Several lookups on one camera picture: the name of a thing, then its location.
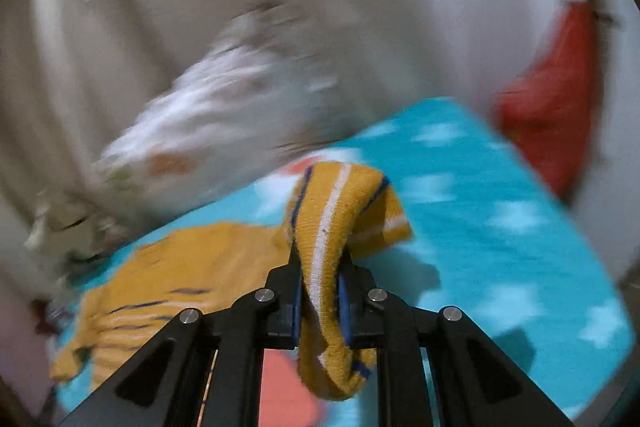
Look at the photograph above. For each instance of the dark red cloth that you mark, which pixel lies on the dark red cloth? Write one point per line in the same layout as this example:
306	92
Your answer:
47	317

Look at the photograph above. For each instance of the turquoise printed blanket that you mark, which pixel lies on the turquoise printed blanket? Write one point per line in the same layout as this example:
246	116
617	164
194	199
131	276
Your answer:
475	207

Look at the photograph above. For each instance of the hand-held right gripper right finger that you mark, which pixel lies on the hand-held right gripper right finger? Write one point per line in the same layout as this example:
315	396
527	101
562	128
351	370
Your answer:
344	309

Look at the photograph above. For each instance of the pale figure print cushion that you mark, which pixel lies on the pale figure print cushion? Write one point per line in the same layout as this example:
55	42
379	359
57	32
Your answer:
65	224

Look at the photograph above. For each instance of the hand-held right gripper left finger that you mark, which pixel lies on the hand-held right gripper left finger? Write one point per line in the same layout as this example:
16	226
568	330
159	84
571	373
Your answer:
296	313

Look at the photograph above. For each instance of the yellow striped towel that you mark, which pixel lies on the yellow striped towel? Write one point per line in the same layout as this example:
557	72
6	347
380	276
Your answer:
330	207

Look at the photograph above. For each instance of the white floral pillow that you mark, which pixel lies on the white floral pillow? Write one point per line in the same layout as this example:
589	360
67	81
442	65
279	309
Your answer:
225	107

